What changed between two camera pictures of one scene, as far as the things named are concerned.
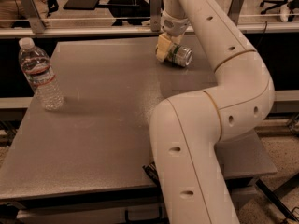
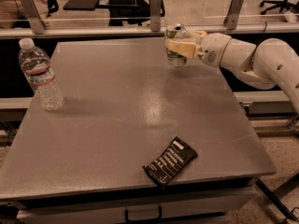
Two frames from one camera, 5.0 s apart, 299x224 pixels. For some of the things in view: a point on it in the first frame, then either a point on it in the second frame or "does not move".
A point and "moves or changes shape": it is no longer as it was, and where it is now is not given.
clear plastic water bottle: [35, 65] does not move
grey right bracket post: [236, 3] does not move
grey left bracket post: [32, 11] does not move
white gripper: [175, 27] to [214, 49]
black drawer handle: [160, 218] does not move
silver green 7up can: [179, 55] moves or changes shape
